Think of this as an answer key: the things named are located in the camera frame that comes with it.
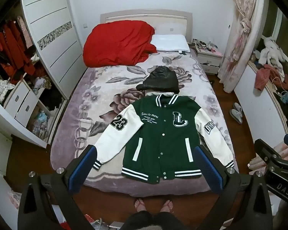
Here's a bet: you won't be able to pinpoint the beige bed headboard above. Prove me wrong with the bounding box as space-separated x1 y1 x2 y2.
100 12 194 44

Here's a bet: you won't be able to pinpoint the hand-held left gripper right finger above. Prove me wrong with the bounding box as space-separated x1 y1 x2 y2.
194 144 273 230

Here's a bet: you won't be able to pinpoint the floral purple blanket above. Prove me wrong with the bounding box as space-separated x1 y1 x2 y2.
50 50 236 197

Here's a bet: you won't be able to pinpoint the white nightstand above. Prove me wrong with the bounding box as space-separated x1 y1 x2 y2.
197 49 224 75

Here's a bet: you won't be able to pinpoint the white drawer unit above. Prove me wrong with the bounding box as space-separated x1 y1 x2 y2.
3 80 43 127

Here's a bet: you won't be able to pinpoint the person's right foot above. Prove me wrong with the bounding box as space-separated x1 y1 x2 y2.
160 199 175 214

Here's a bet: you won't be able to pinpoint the white floral clothes pile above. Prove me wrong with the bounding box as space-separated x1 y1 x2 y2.
0 68 15 103

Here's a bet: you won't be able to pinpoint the clutter of small toiletries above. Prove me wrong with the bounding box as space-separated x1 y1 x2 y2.
191 38 222 53

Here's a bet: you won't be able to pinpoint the green white varsity jacket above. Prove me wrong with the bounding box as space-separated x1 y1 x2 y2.
94 94 235 185

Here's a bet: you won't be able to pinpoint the leopard print plush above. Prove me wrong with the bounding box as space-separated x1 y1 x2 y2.
35 75 52 92

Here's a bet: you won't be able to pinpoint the person's left foot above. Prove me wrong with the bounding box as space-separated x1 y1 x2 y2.
134 198 147 213

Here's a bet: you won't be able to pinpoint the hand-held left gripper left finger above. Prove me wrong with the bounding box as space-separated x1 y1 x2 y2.
17 144 103 230

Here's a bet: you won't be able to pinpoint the red hanging clothes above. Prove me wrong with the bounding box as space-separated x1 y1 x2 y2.
0 20 37 83

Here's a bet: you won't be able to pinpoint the pink floral curtain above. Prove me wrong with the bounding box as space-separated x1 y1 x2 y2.
217 0 260 94

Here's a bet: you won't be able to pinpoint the pink red garment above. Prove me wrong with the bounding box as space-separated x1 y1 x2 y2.
254 65 288 91

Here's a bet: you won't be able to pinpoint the person's dark trousers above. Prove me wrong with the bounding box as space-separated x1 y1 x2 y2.
120 210 188 230

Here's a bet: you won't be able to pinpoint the black leather jacket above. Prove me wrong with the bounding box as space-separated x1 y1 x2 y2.
136 66 181 97

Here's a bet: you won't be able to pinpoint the person's foot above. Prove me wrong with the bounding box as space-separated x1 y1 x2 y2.
160 199 175 214
134 198 147 213

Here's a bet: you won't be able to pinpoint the white pillow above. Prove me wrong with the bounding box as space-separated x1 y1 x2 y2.
151 34 190 53

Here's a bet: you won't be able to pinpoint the white wardrobe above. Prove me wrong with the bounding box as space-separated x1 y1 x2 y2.
0 0 87 149

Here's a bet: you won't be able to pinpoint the red duvet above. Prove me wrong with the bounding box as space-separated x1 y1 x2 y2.
83 20 158 67

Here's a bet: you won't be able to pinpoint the pink patterned cloth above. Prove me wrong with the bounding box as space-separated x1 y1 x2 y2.
248 145 288 173

